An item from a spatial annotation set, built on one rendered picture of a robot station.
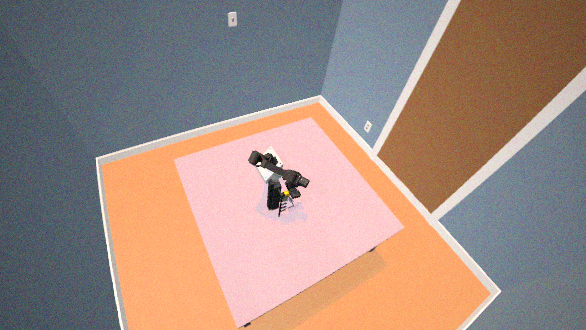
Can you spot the black power strip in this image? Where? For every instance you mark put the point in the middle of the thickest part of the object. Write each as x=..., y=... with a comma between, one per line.
x=273, y=197

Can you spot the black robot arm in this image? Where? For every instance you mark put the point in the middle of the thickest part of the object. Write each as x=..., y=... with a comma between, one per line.
x=269, y=162

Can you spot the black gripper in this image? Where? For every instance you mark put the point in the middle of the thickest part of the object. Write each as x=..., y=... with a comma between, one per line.
x=294, y=193

